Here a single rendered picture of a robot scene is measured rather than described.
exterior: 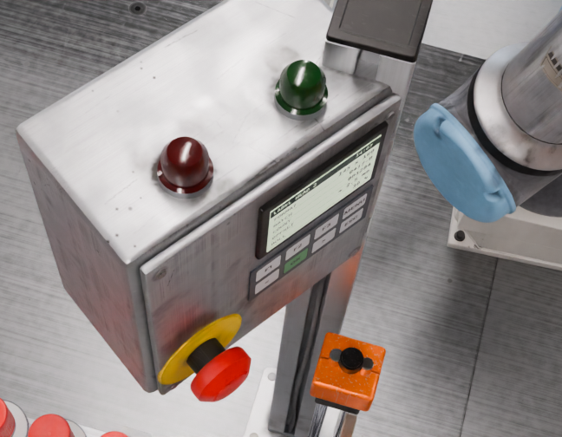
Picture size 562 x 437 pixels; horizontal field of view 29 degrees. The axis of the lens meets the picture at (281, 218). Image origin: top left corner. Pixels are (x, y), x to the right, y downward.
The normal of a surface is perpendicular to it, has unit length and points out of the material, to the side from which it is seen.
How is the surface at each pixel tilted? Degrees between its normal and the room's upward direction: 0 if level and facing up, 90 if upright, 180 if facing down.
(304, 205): 90
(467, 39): 0
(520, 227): 90
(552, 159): 56
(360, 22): 0
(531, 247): 90
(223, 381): 49
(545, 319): 0
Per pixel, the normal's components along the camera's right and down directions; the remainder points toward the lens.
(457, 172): -0.80, 0.55
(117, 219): 0.05, -0.45
